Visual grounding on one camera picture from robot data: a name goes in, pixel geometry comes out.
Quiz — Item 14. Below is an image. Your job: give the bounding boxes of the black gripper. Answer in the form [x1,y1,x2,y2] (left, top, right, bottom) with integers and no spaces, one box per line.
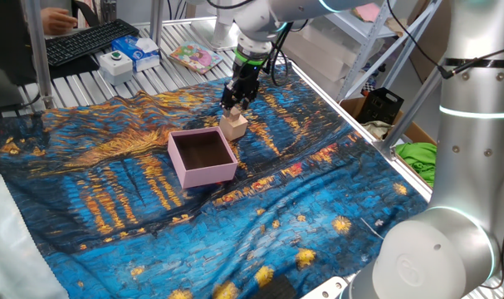
[219,60,266,118]

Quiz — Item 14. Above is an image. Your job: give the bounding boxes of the large wooden block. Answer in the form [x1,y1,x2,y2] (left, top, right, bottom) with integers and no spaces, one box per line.
[218,114,249,142]

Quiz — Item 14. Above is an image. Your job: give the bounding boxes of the pink gift box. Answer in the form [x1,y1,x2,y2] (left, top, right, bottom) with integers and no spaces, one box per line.
[167,126,239,190]

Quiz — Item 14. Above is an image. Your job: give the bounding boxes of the open cardboard box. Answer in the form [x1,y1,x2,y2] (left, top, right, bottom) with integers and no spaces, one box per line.
[340,96,439,175]

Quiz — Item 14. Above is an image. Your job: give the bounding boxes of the white box with green button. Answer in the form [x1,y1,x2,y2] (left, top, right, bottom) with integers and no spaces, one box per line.
[98,50,135,86]

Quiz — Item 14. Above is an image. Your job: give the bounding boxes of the person's hand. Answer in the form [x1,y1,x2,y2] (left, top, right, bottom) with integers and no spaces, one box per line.
[41,7,79,37]

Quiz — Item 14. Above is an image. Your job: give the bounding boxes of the colourful children's book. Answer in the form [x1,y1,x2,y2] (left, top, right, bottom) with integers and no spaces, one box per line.
[168,40,224,75]

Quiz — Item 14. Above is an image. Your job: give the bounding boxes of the white foam board stack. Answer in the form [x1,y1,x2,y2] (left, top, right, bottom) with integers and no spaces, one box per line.
[282,22,360,84]

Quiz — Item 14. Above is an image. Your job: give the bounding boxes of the blue tissue pack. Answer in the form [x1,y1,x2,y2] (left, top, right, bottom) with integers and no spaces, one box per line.
[111,35,161,72]

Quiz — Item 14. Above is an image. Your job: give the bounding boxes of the white metal shelf rack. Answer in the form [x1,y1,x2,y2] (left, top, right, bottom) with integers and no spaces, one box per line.
[325,0,442,103]

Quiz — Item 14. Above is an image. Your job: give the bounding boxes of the black white checkerboard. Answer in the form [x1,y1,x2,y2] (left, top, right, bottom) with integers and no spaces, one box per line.
[361,76,379,99]

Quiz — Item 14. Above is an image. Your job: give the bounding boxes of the black plastic crate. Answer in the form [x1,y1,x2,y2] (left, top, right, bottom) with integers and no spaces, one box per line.
[356,86,405,125]

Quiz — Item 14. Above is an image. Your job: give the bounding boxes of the beige cloth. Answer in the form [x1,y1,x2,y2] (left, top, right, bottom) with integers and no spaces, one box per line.
[361,120,396,140]

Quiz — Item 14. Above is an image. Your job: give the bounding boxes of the pink paper pad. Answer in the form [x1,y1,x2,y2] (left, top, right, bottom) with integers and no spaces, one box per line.
[350,2,381,22]

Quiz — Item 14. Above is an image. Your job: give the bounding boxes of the black keyboard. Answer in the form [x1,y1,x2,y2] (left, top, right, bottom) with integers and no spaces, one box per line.
[45,18,140,68]

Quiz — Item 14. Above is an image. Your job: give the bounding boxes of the starry night print cloth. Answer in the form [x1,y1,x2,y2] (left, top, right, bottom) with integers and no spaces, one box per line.
[0,61,429,299]

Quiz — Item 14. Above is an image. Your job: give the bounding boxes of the white zip tie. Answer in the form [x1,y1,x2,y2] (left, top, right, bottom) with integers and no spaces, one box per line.
[360,217,389,243]

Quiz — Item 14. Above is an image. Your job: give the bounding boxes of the green cloth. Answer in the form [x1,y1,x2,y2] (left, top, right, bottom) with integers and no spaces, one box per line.
[394,142,504,217]

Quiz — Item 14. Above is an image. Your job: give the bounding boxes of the large brown cardboard carton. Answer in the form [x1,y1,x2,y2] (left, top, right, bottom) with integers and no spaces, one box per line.
[409,0,452,84]

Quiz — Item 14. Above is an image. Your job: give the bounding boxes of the black computer monitor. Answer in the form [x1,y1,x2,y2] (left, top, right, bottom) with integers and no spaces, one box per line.
[0,0,39,113]

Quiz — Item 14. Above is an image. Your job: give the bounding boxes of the translucent white plastic sheet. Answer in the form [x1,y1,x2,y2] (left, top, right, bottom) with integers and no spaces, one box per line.
[0,172,70,299]

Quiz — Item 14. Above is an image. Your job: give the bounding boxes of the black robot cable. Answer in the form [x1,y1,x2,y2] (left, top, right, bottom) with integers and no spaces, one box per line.
[262,22,294,87]

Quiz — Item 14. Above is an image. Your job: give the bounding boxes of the aluminium frame post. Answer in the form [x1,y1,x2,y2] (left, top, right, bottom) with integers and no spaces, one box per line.
[149,0,165,47]
[22,0,56,110]

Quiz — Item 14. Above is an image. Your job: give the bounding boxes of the aluminium frame strut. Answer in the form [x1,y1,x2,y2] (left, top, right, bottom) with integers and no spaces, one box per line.
[374,68,443,161]

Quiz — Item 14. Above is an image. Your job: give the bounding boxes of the black curved strap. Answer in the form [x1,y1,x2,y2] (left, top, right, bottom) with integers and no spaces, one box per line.
[70,1,101,28]

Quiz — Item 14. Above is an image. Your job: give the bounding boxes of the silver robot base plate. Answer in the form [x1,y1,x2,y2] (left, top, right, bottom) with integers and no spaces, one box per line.
[301,276,349,299]

